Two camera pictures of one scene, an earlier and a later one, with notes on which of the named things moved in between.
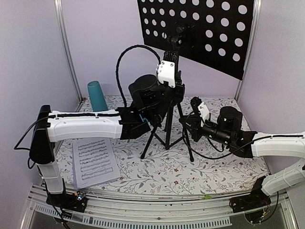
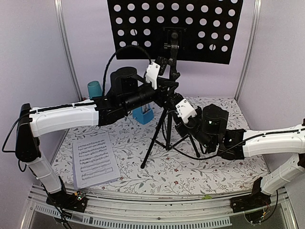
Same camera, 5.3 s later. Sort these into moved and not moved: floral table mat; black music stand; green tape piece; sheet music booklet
Moved: black music stand
Not moved: floral table mat; sheet music booklet; green tape piece
